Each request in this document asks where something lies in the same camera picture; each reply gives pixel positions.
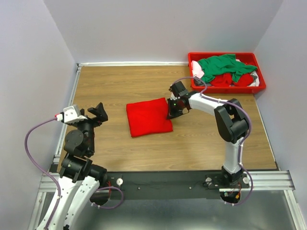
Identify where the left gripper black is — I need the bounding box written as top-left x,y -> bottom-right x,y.
73,102 -> 108,154

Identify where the red t shirt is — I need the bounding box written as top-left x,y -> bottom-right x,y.
126,98 -> 173,138
210,73 -> 254,87

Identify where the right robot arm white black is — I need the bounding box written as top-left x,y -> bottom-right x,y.
167,81 -> 251,188

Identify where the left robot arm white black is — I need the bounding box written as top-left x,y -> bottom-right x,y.
37,103 -> 108,230

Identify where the pink t shirt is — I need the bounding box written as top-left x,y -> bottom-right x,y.
191,60 -> 204,79

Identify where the red t shirt in bin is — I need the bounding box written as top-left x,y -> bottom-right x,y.
210,73 -> 254,87

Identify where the red plastic bin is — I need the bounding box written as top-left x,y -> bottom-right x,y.
188,52 -> 266,94

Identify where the green t shirt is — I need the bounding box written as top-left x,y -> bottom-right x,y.
197,54 -> 258,83

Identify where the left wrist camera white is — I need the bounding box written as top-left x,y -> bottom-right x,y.
55,104 -> 87,125

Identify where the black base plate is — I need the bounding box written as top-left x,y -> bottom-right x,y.
91,169 -> 250,201

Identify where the aluminium frame rail front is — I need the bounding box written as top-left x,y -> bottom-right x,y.
38,171 -> 295,193

